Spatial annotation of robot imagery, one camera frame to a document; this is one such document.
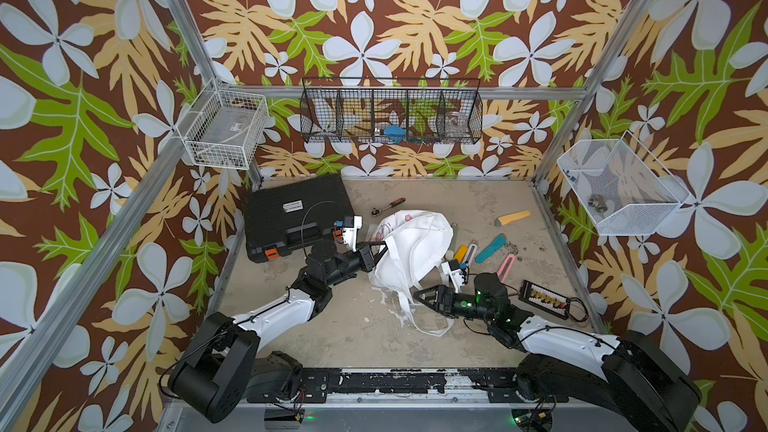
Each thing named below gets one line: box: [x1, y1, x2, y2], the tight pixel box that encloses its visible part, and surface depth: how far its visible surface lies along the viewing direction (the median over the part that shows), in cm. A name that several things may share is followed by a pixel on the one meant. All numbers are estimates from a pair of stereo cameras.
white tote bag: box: [368, 210, 455, 338], surface depth 84 cm
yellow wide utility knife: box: [454, 245, 469, 263], surface depth 100 cm
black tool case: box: [244, 174, 355, 263], surface depth 103 cm
